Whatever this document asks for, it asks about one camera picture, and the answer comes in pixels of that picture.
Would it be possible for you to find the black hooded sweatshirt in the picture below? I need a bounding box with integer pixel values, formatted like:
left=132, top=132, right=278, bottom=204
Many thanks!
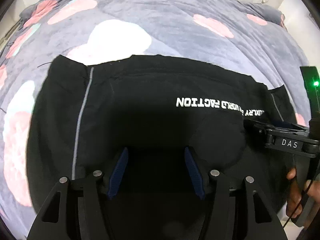
left=27, top=55, right=295, bottom=239

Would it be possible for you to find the person's right hand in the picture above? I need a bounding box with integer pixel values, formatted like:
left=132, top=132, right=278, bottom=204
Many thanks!
left=286, top=168, right=319, bottom=218

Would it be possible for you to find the grey floral fleece blanket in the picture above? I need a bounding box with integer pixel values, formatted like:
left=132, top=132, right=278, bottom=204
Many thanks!
left=1, top=0, right=310, bottom=239

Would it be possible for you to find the black cable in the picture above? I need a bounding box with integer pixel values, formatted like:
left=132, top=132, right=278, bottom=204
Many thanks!
left=281, top=177, right=315, bottom=231

